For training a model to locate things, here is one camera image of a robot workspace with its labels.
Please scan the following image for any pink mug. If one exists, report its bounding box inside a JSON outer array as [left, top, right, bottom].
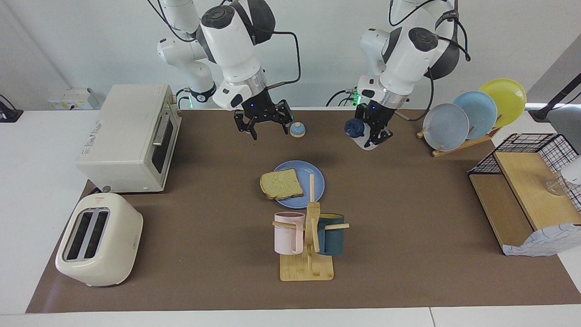
[[274, 212, 305, 255]]

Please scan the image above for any wooden plate rack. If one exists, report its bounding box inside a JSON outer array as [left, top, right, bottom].
[[416, 114, 502, 158]]

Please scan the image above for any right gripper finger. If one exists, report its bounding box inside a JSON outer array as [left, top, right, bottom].
[[272, 100, 293, 135], [234, 111, 258, 140]]

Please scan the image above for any black wire mesh frame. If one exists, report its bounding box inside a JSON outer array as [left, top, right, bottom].
[[468, 133, 581, 214]]

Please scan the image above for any grey round plate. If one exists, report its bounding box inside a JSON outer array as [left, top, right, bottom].
[[422, 103, 470, 152]]

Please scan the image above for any toasted bread slice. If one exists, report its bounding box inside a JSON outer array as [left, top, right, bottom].
[[260, 168, 305, 200]]

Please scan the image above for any clear glass cup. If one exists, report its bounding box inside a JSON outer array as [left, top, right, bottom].
[[545, 175, 570, 196]]

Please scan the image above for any yellow round plate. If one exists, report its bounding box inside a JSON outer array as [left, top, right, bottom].
[[479, 78, 527, 129]]

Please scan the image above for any white rounded object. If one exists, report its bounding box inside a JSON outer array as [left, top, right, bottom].
[[561, 156, 581, 186]]

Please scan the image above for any white toaster oven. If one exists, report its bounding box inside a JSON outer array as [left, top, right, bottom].
[[75, 84, 182, 193]]

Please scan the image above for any cream two-slot toaster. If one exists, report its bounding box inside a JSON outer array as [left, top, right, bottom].
[[55, 193, 144, 287]]

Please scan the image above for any wooden mug rack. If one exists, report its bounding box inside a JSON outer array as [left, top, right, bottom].
[[272, 173, 350, 282]]

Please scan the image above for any black clamp mount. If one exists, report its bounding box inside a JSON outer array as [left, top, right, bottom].
[[0, 94, 24, 123]]

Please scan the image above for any brown table mat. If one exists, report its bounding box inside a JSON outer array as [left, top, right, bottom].
[[26, 109, 581, 314]]

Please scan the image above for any light blue round plate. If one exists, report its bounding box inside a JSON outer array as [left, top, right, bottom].
[[454, 91, 498, 140]]

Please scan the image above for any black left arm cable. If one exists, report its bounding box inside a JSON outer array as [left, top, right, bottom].
[[388, 0, 471, 122]]

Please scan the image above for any two-tier wooden shelf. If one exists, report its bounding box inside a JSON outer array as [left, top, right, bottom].
[[469, 151, 581, 255]]

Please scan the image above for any grey rounded object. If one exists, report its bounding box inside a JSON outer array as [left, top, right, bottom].
[[547, 104, 581, 153]]

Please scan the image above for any teal mug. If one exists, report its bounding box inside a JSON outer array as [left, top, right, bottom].
[[316, 213, 345, 256]]

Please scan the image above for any white bottle dark blue cap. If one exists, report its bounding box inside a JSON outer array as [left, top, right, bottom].
[[344, 117, 394, 151]]

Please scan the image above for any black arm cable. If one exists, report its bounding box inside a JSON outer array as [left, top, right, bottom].
[[388, 0, 471, 122], [254, 31, 302, 89]]

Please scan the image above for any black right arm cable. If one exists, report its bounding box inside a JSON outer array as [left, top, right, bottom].
[[254, 31, 302, 89]]

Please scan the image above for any white blue checkered cloth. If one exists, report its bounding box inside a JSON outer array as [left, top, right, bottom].
[[502, 223, 581, 257]]

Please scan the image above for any white power socket box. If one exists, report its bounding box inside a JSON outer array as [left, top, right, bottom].
[[48, 88, 101, 110]]

